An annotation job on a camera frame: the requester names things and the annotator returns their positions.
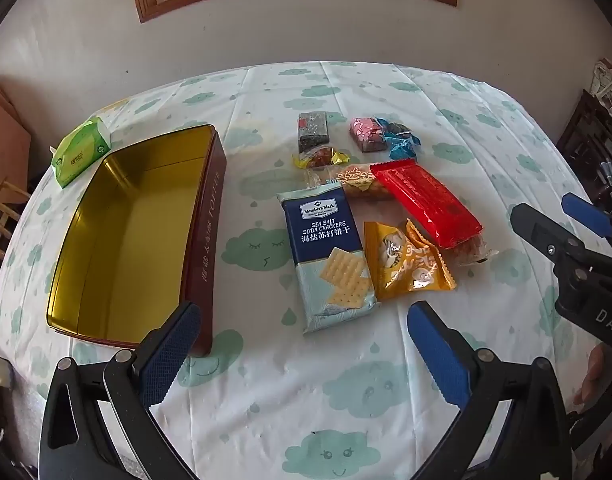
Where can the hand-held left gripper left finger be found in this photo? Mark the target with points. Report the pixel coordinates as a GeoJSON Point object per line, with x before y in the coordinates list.
{"type": "Point", "coordinates": [168, 355]}

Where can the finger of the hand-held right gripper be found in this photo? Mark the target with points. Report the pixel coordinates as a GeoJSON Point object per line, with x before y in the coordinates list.
{"type": "Point", "coordinates": [588, 215]}
{"type": "Point", "coordinates": [540, 230]}

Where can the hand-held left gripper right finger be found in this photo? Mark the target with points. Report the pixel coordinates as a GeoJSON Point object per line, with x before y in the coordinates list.
{"type": "Point", "coordinates": [435, 355]}

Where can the yellow snack packet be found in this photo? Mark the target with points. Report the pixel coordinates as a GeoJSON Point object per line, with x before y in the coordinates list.
{"type": "Point", "coordinates": [405, 265]}

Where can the red snack packet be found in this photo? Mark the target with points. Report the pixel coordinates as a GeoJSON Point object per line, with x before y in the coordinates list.
{"type": "Point", "coordinates": [425, 200]}

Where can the maroon tin box gold interior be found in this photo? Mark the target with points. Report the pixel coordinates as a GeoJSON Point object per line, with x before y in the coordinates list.
{"type": "Point", "coordinates": [136, 220]}

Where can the blue cracker packet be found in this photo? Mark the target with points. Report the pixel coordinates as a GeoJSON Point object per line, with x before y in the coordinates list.
{"type": "Point", "coordinates": [321, 240]}

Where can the small blue-wrapped dark candy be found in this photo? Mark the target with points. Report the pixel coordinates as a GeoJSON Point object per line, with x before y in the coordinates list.
{"type": "Point", "coordinates": [398, 132]}

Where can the clear fried twist snack packet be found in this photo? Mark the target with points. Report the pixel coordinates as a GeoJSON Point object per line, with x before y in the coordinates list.
{"type": "Point", "coordinates": [353, 180]}

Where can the pink patterned candy packet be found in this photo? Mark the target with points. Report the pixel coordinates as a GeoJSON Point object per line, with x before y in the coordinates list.
{"type": "Point", "coordinates": [366, 132]}

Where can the yellow-wrapped dark candy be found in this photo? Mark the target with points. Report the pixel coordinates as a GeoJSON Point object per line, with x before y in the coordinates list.
{"type": "Point", "coordinates": [321, 157]}

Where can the dark sesame bar packet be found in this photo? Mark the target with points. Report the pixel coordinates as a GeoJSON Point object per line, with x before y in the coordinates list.
{"type": "Point", "coordinates": [312, 132]}

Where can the person's right hand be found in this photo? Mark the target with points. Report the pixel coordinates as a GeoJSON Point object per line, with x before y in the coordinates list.
{"type": "Point", "coordinates": [593, 372]}

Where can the dark wooden chair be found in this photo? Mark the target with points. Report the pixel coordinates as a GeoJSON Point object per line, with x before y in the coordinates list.
{"type": "Point", "coordinates": [585, 125]}

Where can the white cloud print tablecloth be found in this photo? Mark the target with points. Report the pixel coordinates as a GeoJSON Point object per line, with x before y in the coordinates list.
{"type": "Point", "coordinates": [266, 410]}

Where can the newspaper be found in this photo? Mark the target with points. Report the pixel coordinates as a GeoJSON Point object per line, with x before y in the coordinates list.
{"type": "Point", "coordinates": [608, 90]}

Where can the green tissue pack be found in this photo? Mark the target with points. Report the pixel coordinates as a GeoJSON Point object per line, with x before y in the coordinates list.
{"type": "Point", "coordinates": [78, 152]}

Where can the light wooden stool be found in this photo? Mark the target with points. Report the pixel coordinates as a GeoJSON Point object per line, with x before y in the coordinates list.
{"type": "Point", "coordinates": [11, 186]}

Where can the orange cloth covered table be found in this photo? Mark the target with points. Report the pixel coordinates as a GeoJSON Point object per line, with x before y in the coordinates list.
{"type": "Point", "coordinates": [6, 130]}

